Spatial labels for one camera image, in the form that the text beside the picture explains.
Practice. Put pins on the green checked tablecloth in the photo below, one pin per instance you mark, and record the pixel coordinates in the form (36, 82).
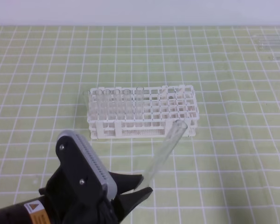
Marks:
(229, 173)

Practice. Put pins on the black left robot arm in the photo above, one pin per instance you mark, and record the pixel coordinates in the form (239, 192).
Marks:
(34, 211)

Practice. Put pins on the white plastic test tube rack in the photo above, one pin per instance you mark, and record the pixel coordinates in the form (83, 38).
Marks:
(161, 107)

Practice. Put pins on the clear glass test tube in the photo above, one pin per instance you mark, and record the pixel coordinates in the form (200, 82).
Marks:
(172, 138)

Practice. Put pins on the clear test tube in rack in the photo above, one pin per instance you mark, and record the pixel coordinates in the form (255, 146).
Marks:
(107, 103)
(118, 103)
(139, 96)
(128, 104)
(86, 98)
(99, 99)

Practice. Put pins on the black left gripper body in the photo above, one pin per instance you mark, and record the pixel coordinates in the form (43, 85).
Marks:
(67, 207)

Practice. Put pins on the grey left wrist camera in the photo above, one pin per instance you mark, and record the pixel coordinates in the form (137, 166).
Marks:
(83, 168)

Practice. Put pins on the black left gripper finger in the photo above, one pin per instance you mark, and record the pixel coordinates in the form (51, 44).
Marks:
(126, 183)
(125, 203)

